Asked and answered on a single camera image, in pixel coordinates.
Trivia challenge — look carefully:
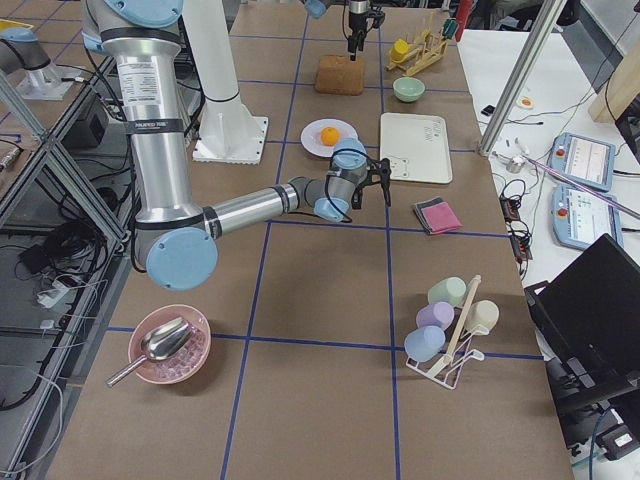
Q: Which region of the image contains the brown wooden tray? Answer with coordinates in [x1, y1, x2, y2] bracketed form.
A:
[314, 55, 365, 96]

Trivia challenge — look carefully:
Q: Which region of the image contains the white wire cup rack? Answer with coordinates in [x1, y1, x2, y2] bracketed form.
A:
[404, 300, 489, 390]

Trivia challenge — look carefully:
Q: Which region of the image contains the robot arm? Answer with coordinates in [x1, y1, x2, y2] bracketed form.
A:
[302, 0, 385, 62]
[82, 1, 391, 291]

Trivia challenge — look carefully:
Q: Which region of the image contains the metal scoop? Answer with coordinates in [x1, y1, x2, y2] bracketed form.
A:
[106, 317, 193, 388]

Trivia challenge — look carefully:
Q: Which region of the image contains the cream bear tray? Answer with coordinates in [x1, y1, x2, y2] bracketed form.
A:
[380, 112, 453, 184]

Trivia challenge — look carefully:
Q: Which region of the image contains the wooden drying rack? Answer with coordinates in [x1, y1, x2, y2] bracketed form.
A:
[385, 13, 449, 77]

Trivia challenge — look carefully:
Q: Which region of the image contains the upper teach pendant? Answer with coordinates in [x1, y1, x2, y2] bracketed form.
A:
[549, 132, 616, 192]

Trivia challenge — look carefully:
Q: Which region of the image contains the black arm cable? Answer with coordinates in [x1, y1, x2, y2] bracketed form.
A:
[289, 172, 354, 224]

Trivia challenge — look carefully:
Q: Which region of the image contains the white round plate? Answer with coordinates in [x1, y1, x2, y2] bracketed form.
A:
[301, 118, 358, 157]

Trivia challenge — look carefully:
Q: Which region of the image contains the aluminium frame post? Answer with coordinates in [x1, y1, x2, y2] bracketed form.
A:
[477, 0, 566, 157]

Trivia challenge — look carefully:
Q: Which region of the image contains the lower teach pendant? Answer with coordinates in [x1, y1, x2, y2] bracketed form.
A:
[551, 185, 623, 250]

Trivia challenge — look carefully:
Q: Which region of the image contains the beige cup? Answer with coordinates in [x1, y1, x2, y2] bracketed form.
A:
[464, 300, 500, 331]

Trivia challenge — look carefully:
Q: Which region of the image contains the green bowl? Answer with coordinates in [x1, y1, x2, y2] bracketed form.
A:
[392, 77, 426, 103]

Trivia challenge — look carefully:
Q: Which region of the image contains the teach pendant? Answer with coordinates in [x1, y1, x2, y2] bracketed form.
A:
[551, 185, 623, 250]
[549, 132, 616, 192]

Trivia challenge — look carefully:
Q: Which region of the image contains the purple cup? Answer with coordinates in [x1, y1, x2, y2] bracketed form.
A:
[416, 301, 455, 331]

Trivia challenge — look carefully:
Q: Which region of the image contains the black laptop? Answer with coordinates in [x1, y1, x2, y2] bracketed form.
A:
[525, 234, 639, 407]

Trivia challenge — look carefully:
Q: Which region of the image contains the yellow mug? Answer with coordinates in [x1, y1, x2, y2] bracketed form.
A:
[389, 38, 410, 63]

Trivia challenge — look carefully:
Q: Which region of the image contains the orange fruit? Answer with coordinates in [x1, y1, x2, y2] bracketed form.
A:
[320, 126, 341, 146]

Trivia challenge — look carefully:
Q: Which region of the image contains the green brush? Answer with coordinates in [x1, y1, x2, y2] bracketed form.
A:
[441, 18, 459, 40]

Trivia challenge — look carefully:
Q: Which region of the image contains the grey cloth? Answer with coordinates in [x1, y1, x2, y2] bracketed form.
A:
[413, 197, 444, 234]

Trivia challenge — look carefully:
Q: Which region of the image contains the wooden rack handle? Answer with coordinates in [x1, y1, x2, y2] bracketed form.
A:
[443, 275, 482, 366]

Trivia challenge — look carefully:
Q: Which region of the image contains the green cup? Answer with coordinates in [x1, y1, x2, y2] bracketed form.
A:
[427, 277, 467, 307]

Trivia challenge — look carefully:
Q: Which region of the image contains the pink cloth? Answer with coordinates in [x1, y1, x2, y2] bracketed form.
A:
[422, 202, 462, 234]

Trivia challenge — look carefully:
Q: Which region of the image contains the blue cup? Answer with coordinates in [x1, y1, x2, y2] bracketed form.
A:
[404, 325, 446, 363]

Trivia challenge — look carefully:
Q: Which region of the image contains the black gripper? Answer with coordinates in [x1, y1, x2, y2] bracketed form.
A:
[351, 158, 392, 210]
[348, 11, 384, 61]

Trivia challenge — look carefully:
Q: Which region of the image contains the pink bowl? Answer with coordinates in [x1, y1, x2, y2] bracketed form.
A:
[128, 304, 212, 385]

